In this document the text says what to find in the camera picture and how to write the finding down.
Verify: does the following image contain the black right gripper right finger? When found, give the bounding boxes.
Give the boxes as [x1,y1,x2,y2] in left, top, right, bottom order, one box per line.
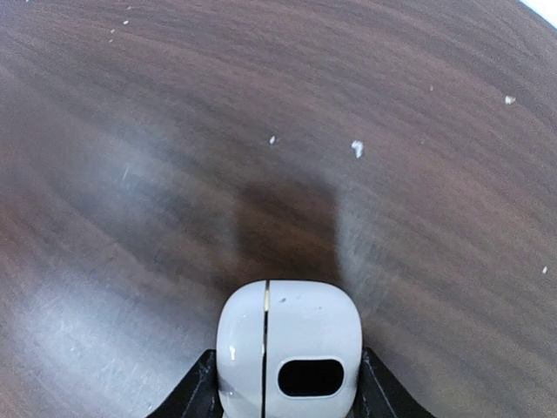
[358,347,429,418]

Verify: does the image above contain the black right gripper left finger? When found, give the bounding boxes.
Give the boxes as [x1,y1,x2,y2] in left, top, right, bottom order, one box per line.
[147,349,223,418]

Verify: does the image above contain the white earbud charging case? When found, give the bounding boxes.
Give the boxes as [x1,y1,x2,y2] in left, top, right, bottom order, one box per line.
[216,280,363,417]

